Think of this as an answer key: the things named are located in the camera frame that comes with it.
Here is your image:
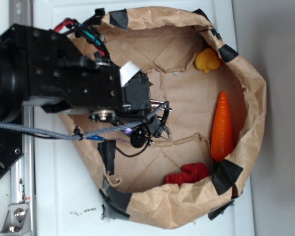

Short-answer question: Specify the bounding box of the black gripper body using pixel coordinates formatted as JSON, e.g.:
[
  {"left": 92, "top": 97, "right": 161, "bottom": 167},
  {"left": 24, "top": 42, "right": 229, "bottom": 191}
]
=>
[{"left": 0, "top": 23, "right": 153, "bottom": 123}]

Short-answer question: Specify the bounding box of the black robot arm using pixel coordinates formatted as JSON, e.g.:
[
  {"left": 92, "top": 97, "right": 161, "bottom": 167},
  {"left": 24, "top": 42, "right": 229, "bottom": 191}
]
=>
[{"left": 0, "top": 24, "right": 152, "bottom": 122}]

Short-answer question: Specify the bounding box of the yellow rubber duck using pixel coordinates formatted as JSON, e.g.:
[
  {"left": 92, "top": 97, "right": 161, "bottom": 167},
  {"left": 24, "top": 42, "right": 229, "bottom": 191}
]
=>
[{"left": 195, "top": 48, "right": 222, "bottom": 74}]

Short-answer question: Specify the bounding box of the brown paper bag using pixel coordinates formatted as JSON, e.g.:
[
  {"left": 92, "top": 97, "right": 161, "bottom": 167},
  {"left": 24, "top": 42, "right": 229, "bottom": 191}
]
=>
[{"left": 74, "top": 6, "right": 266, "bottom": 229}]

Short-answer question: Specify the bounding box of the red crumpled cloth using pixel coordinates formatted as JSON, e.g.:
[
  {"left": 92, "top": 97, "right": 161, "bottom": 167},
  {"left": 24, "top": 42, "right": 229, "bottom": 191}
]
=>
[{"left": 165, "top": 162, "right": 209, "bottom": 186}]

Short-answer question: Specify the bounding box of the orange plastic carrot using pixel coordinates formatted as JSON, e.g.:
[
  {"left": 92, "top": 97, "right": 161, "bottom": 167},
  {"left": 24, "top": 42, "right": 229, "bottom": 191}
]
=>
[{"left": 210, "top": 91, "right": 233, "bottom": 162}]

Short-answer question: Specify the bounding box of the black robot mount plate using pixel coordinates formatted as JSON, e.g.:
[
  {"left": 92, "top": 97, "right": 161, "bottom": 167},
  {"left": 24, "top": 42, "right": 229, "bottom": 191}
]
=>
[{"left": 0, "top": 128, "right": 23, "bottom": 180}]

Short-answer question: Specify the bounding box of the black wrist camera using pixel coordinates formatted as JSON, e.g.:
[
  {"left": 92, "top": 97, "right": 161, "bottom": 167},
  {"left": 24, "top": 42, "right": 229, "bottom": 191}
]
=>
[{"left": 130, "top": 129, "right": 147, "bottom": 148}]

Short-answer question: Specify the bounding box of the grey braided cable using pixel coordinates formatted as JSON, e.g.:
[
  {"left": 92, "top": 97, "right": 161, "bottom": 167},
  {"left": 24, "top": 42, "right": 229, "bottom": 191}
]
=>
[{"left": 0, "top": 100, "right": 170, "bottom": 141}]

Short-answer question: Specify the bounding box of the aluminium frame rail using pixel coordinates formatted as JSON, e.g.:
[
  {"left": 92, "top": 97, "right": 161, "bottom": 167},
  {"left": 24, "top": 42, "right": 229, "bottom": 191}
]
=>
[{"left": 0, "top": 0, "right": 37, "bottom": 236}]

